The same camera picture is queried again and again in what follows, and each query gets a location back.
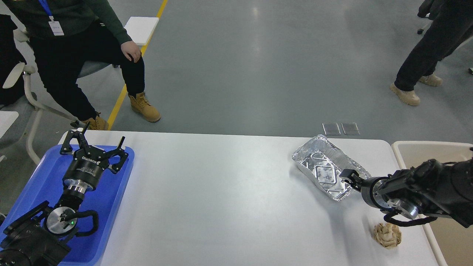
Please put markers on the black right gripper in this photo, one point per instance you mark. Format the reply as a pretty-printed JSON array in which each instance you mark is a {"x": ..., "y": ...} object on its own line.
[{"x": 383, "y": 193}]

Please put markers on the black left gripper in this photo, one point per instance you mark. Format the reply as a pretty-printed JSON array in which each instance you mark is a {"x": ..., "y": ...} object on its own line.
[{"x": 84, "y": 168}]

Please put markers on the aluminium foil tray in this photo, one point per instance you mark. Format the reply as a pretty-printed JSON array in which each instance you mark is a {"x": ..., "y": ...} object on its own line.
[{"x": 322, "y": 162}]

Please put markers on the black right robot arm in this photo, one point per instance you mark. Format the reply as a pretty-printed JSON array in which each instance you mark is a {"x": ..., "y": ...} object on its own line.
[{"x": 417, "y": 196}]

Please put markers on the right metal floor plate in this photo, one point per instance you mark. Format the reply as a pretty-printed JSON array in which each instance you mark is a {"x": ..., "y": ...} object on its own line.
[{"x": 350, "y": 128}]

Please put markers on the metal floor plate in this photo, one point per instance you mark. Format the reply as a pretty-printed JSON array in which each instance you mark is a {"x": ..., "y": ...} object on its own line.
[
  {"x": 331, "y": 129},
  {"x": 350, "y": 128}
]

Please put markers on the blue plastic tray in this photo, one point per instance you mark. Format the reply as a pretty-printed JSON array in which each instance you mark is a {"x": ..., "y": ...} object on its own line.
[{"x": 66, "y": 201}]

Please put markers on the left metal floor plate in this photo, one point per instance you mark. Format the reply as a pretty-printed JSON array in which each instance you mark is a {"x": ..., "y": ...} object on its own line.
[{"x": 331, "y": 129}]

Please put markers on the crumpled brown paper ball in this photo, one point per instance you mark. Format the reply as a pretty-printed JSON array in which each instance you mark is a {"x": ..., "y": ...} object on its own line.
[{"x": 387, "y": 235}]

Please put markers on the white side table corner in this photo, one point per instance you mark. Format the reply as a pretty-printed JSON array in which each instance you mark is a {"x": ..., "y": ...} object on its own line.
[{"x": 7, "y": 118}]

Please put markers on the grey office chair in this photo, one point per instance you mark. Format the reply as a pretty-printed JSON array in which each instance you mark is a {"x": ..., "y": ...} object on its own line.
[{"x": 30, "y": 112}]

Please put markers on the seated person in green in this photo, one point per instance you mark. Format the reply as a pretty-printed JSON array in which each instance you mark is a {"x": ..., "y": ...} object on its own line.
[{"x": 64, "y": 34}]

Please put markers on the white foam board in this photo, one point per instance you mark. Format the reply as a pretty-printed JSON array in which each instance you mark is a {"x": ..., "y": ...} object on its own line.
[{"x": 140, "y": 29}]

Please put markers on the standing person in black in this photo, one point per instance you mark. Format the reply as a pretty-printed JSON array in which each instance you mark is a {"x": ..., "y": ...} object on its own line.
[{"x": 452, "y": 26}]

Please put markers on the coat rack with dark clothes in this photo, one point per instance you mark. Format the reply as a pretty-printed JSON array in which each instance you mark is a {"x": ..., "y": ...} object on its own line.
[{"x": 429, "y": 9}]

